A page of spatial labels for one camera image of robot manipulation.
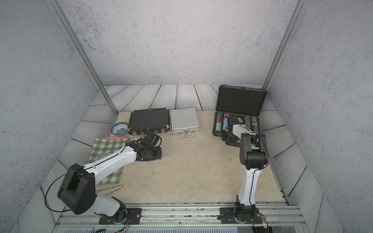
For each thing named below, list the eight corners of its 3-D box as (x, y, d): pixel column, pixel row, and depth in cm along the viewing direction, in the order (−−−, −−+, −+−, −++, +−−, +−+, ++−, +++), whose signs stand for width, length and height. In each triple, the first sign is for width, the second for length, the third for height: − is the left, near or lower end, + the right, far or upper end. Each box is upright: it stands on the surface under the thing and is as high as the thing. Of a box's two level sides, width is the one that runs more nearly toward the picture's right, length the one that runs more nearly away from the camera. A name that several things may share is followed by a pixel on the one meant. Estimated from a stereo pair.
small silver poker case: (173, 139, 105) (172, 135, 102) (170, 113, 122) (170, 109, 118) (201, 135, 107) (201, 131, 104) (194, 111, 124) (195, 106, 120)
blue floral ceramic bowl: (111, 136, 107) (109, 133, 104) (115, 124, 114) (114, 122, 111) (124, 136, 107) (123, 133, 104) (128, 124, 114) (127, 122, 111)
